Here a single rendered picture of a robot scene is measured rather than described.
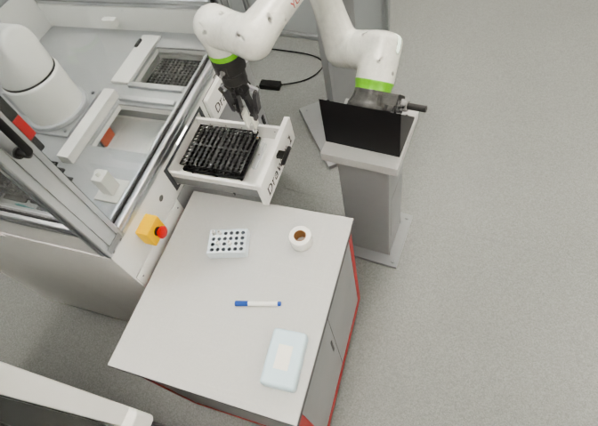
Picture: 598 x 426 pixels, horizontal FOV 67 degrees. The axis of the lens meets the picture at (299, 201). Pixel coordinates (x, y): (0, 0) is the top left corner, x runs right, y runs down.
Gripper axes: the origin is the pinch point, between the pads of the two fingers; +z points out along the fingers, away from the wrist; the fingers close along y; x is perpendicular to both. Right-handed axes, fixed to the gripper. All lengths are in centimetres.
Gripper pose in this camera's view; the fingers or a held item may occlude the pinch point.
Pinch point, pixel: (250, 118)
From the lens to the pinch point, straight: 148.5
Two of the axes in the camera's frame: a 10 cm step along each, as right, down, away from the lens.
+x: 2.9, -8.2, 4.9
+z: 1.8, 5.5, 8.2
